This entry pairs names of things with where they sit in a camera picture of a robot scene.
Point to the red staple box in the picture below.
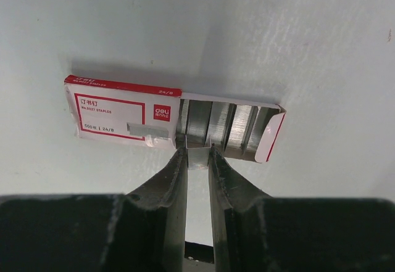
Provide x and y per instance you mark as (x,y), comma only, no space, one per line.
(161,117)

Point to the staple strip from box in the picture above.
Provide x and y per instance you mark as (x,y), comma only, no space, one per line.
(198,154)

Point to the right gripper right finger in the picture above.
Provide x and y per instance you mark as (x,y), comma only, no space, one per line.
(253,231)

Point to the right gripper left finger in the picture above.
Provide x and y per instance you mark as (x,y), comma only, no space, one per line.
(143,230)

